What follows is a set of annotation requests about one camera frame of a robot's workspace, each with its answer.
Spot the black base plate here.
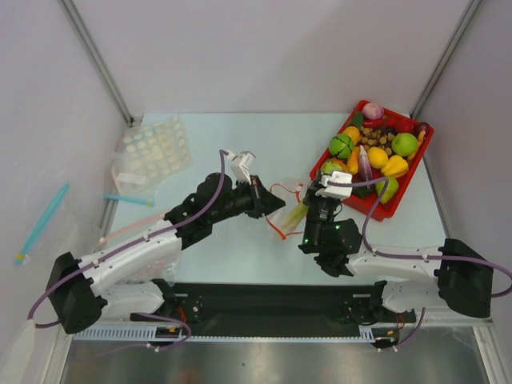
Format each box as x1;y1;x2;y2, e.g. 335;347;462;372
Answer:
155;283;416;338

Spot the clear bag teal zipper table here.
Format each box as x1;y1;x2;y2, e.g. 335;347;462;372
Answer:
103;194;154;207

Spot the yellow toy bell pepper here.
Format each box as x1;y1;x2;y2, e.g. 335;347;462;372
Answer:
381;155;409;178

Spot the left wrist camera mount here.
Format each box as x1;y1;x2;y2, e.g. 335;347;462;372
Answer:
226;151;256;183

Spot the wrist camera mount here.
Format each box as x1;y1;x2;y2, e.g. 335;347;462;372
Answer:
315;171;353;201
226;151;256;183

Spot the clear bag with teal zipper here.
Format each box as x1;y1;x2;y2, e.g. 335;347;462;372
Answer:
14;182;100;282

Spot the toy pineapple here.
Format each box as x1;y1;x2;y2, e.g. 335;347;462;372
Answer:
321;158;350;174

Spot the green toy pear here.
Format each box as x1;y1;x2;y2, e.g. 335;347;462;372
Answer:
375;178;399;204

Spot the toy green onion leek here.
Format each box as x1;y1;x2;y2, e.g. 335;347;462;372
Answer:
276;202;308;238

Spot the dark red toy fruit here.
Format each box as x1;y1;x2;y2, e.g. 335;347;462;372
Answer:
414;122;431;137

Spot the orange toy fruit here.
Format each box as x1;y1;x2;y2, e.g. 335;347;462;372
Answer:
342;126;361;145

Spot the pink toy onion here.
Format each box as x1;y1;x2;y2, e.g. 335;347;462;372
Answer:
362;102;385;121

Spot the bag of white round stickers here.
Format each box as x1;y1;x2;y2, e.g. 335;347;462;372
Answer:
112;115;191;186

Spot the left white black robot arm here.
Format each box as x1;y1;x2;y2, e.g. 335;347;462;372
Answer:
46;173;285;334

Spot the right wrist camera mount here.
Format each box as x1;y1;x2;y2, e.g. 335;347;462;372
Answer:
315;171;353;201

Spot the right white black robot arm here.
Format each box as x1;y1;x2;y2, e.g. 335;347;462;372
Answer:
299;176;494;321

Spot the white slotted cable duct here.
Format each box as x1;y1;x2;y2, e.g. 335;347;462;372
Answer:
74;324;187;342

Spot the brown toy mushrooms cluster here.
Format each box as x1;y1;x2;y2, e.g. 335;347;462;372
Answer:
359;127;397;150

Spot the red toy chili pepper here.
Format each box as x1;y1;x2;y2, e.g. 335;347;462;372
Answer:
362;115;398;130

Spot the clear bag with orange zipper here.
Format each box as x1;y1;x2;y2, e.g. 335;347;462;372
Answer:
266;178;310;241

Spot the green toy apple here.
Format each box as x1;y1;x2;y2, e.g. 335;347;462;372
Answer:
391;133;418;157

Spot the yellow toy lemon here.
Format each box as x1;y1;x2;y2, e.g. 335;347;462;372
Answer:
367;146;389;170

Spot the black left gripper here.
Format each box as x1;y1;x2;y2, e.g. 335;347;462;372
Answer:
209;175;285;224

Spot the red plastic tray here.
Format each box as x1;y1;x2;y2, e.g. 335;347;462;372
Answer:
310;99;435;222

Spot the green toy watermelon ball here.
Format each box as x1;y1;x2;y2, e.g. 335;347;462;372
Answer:
328;134;354;160

